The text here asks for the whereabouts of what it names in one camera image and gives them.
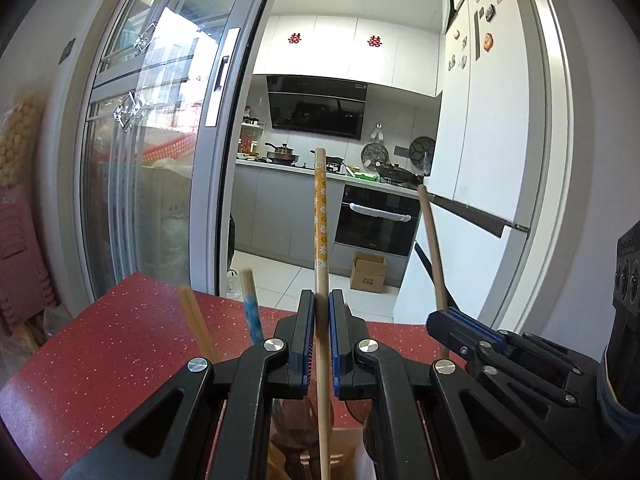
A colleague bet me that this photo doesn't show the spice rack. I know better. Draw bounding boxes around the spice rack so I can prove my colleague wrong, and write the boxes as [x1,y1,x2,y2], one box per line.
[238,116,266,158]

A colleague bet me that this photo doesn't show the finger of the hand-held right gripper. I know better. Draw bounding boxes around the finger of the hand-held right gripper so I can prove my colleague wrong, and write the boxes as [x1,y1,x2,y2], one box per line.
[446,306,507,348]
[425,310,483,363]

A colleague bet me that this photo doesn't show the black wok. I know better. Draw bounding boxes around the black wok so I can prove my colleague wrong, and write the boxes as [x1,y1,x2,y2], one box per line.
[376,161,426,185]

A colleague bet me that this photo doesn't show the white upper cabinets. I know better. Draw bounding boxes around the white upper cabinets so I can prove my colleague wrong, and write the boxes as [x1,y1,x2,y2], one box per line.
[252,14,446,98]

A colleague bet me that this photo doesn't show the black range hood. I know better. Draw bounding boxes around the black range hood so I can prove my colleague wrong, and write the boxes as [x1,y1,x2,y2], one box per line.
[266,75,368,142]

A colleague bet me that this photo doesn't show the built-in black oven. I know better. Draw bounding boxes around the built-in black oven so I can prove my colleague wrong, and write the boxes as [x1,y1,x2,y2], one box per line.
[334,184,422,258]

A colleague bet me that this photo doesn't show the yellow patterned chopstick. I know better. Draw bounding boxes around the yellow patterned chopstick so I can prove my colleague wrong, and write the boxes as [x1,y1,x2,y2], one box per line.
[312,147,332,480]

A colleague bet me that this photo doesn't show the sliding glass door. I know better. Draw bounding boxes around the sliding glass door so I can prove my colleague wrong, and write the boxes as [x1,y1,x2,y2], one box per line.
[47,0,281,301]

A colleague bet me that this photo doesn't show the blue patterned chopstick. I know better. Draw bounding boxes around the blue patterned chopstick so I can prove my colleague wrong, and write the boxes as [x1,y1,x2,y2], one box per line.
[239,269,266,346]

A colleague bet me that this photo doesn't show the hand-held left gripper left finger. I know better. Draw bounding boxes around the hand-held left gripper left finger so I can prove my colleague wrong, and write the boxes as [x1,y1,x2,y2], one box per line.
[62,289,317,480]

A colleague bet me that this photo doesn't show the large metal spoon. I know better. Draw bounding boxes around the large metal spoon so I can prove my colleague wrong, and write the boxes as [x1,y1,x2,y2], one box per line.
[272,400,318,461]

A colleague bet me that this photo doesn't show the cardboard box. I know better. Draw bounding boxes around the cardboard box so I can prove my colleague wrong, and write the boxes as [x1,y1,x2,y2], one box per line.
[350,254,388,294]

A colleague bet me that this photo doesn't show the beige plastic utensil holder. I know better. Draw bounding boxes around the beige plastic utensil holder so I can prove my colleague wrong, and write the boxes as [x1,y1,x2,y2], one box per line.
[267,395,381,480]

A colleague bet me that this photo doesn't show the group of fridge magnets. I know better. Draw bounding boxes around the group of fridge magnets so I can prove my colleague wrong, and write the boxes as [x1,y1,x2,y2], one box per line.
[447,0,507,71]

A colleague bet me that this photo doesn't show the white fridge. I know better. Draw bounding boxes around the white fridge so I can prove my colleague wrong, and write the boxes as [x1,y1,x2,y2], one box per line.
[392,0,547,331]

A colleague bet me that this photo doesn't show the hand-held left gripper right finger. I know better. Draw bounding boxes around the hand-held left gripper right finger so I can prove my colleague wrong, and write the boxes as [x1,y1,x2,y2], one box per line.
[328,289,576,480]

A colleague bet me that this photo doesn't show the round steamer rack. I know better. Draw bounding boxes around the round steamer rack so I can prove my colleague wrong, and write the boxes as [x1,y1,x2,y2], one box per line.
[410,137,435,163]
[361,142,385,168]

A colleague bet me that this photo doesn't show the plain wooden chopstick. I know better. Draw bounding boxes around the plain wooden chopstick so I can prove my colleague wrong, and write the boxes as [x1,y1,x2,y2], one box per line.
[179,287,221,363]
[416,185,451,313]

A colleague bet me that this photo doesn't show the grey kitchen counter cabinet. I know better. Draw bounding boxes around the grey kitchen counter cabinet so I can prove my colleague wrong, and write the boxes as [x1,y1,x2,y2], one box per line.
[232,157,346,263]

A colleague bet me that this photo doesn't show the stack of pink stools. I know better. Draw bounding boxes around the stack of pink stools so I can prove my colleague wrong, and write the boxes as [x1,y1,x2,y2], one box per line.
[0,184,62,328]

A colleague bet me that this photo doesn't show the cooking pot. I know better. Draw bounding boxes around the cooking pot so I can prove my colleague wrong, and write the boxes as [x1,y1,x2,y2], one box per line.
[265,142,301,165]

